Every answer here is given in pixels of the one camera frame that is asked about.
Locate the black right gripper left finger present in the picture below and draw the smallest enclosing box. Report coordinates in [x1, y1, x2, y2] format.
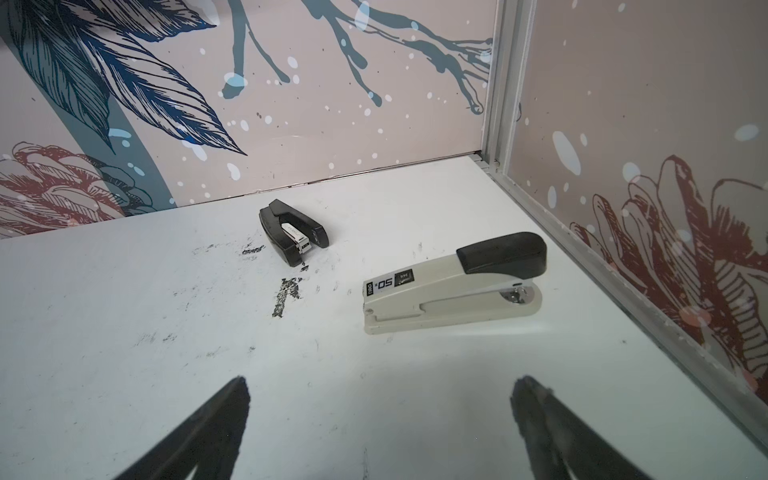
[118, 376, 250, 479]

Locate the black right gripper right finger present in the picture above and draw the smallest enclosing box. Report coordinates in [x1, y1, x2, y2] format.
[510, 376, 650, 480]

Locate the grey and black stapler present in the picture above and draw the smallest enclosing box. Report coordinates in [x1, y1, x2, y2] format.
[362, 232, 547, 335]

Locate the small black stapler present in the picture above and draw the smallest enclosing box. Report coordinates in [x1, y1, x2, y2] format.
[259, 199, 330, 267]

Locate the aluminium corner frame post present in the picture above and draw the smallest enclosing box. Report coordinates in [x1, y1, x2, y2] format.
[481, 0, 538, 175]

